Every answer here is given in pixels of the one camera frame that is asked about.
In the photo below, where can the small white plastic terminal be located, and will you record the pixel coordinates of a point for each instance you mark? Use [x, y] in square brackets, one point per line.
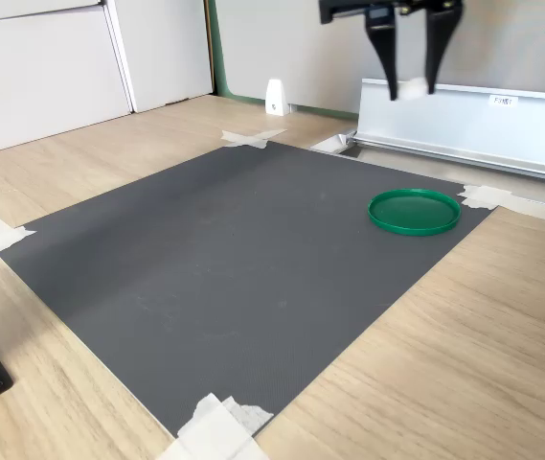
[412, 88]

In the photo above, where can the round green lid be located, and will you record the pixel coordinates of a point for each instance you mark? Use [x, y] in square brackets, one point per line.
[413, 213]

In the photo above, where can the small white label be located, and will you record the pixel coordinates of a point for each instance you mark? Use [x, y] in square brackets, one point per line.
[504, 100]

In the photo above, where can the white partition panel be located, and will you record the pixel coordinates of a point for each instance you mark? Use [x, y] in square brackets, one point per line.
[42, 76]
[166, 52]

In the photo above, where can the dark grey mat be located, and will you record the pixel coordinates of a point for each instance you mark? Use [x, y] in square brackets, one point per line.
[229, 268]

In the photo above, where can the grey partition with green frame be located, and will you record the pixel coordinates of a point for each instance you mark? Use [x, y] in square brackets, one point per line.
[301, 48]

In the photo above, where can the small white bracket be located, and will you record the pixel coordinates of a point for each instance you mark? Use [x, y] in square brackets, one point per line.
[275, 98]

